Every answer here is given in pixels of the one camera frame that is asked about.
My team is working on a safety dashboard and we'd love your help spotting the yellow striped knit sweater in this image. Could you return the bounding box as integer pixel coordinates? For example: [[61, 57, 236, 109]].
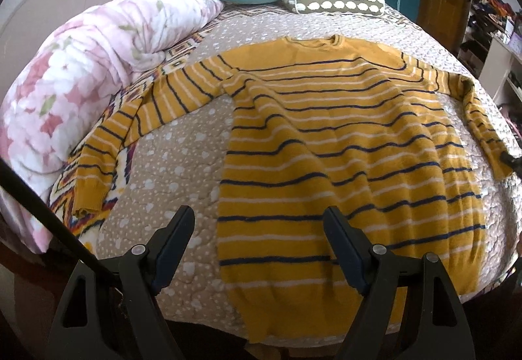
[[71, 34, 516, 344]]

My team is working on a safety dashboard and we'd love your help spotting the white shelf unit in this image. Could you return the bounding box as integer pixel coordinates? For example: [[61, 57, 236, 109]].
[[479, 37, 521, 107]]

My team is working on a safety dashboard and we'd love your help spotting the cluttered shoe rack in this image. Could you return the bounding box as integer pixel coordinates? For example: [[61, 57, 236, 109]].
[[457, 0, 521, 78]]

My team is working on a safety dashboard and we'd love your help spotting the beige dotted quilted bedspread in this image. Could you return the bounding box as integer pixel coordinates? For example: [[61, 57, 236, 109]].
[[49, 2, 522, 349]]

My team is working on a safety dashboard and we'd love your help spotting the pink floral duvet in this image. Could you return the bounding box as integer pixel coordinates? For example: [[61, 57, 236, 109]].
[[1, 0, 224, 250]]

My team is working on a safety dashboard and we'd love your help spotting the olive patterned bolster pillow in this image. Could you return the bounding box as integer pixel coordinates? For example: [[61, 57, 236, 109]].
[[281, 0, 386, 17]]

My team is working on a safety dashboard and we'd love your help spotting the pink round headboard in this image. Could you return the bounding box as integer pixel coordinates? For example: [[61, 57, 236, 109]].
[[1, 0, 111, 95]]

